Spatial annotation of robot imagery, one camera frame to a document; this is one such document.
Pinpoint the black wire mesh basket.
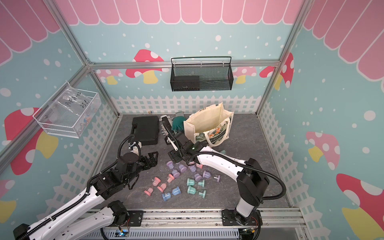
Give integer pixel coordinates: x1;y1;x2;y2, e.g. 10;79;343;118
171;56;234;91

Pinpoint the pink hourglass front left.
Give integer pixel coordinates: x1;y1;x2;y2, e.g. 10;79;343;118
144;183;167;196

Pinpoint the green hourglass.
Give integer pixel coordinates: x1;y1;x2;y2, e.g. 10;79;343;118
187;186;207;199
187;178;205;188

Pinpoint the black box in basket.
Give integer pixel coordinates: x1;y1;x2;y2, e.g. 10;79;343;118
171;76;200;92

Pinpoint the green work glove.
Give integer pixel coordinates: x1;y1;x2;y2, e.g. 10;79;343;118
172;112;187;133

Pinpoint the pink hourglass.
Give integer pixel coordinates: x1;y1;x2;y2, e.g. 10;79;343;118
144;183;167;196
152;174;175;187

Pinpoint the purple hourglass upper cluster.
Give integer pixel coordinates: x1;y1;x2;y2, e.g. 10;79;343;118
166;161;187;178

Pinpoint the clear acrylic wall bin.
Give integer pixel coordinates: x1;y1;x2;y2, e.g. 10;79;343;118
33;82;102;139

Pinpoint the cream floral canvas tote bag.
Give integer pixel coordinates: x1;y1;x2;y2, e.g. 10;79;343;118
184;103;234;147

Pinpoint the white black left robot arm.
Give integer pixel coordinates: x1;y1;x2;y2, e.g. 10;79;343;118
14;152;159;240

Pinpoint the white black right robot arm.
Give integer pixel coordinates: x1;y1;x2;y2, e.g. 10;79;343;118
161;116;287;226

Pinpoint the green hourglass front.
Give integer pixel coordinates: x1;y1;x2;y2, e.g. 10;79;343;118
187;186;207;199

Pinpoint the purple hourglass right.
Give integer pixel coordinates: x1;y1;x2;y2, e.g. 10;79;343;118
203;171;221;183

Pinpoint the pink hourglass upper left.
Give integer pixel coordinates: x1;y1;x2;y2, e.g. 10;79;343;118
152;174;175;187

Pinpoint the green hourglass middle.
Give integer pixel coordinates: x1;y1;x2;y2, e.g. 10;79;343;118
187;178;205;188

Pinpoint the black plastic tool case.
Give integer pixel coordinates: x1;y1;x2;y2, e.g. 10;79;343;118
131;115;159;146

